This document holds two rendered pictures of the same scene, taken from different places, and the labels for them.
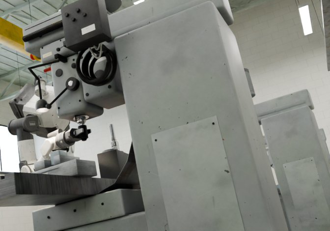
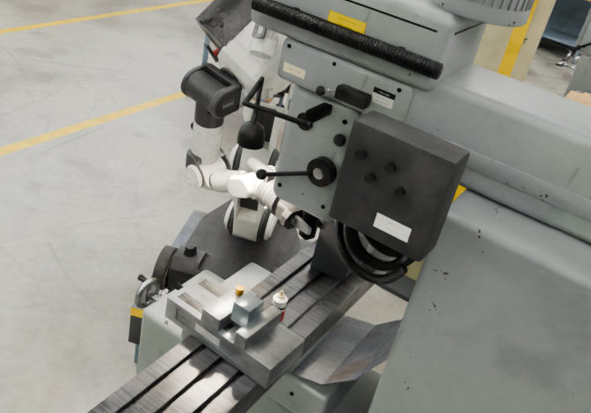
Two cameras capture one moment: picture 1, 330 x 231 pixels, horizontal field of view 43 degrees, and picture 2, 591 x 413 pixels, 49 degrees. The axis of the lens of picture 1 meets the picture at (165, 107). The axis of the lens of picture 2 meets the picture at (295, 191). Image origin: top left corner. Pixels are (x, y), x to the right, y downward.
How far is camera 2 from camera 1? 1.67 m
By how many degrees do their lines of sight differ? 47
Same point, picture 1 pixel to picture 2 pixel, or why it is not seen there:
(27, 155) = (205, 152)
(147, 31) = (521, 267)
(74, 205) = not seen: hidden behind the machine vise
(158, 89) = (469, 374)
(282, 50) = not seen: outside the picture
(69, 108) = (298, 201)
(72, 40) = (347, 215)
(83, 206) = not seen: hidden behind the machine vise
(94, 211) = (275, 389)
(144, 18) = (541, 177)
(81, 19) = (389, 193)
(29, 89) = not seen: outside the picture
